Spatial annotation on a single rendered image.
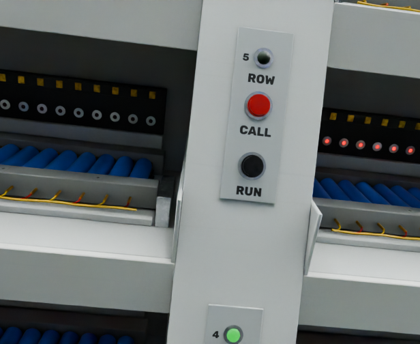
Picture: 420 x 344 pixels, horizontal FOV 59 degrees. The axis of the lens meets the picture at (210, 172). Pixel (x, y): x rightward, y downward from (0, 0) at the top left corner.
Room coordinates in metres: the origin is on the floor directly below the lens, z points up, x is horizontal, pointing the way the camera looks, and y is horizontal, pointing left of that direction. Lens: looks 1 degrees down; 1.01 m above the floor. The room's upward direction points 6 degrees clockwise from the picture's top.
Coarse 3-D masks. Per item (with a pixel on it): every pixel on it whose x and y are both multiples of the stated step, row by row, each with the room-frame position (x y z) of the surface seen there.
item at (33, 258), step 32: (0, 128) 0.42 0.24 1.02; (32, 128) 0.42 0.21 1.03; (64, 128) 0.43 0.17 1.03; (96, 128) 0.43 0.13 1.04; (160, 192) 0.31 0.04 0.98; (0, 224) 0.29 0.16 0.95; (32, 224) 0.29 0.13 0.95; (64, 224) 0.30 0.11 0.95; (96, 224) 0.30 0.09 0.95; (128, 224) 0.31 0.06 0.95; (160, 224) 0.31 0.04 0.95; (0, 256) 0.26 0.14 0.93; (32, 256) 0.26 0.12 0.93; (64, 256) 0.26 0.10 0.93; (96, 256) 0.26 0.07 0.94; (128, 256) 0.27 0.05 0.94; (160, 256) 0.27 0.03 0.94; (0, 288) 0.27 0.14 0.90; (32, 288) 0.27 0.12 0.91; (64, 288) 0.27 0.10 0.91; (96, 288) 0.27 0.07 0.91; (128, 288) 0.27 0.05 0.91; (160, 288) 0.27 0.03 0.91
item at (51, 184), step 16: (0, 176) 0.32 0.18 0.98; (16, 176) 0.32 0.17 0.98; (32, 176) 0.32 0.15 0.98; (48, 176) 0.32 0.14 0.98; (64, 176) 0.33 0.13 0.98; (80, 176) 0.33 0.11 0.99; (96, 176) 0.34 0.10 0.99; (112, 176) 0.34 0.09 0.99; (0, 192) 0.33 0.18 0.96; (16, 192) 0.33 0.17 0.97; (32, 192) 0.32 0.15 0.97; (48, 192) 0.33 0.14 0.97; (64, 192) 0.33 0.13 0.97; (80, 192) 0.33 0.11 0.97; (96, 192) 0.33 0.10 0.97; (112, 192) 0.33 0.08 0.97; (128, 192) 0.33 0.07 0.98; (144, 192) 0.33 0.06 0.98; (112, 208) 0.32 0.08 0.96; (128, 208) 0.32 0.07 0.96
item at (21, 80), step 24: (0, 72) 0.41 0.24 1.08; (24, 72) 0.41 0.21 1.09; (0, 96) 0.42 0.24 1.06; (24, 96) 0.42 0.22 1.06; (48, 96) 0.42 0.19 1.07; (72, 96) 0.42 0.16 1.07; (96, 96) 0.42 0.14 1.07; (120, 96) 0.42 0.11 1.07; (144, 96) 0.42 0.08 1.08; (48, 120) 0.43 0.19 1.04; (72, 120) 0.43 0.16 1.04; (96, 120) 0.43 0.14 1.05; (120, 120) 0.43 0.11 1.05; (144, 120) 0.43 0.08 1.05
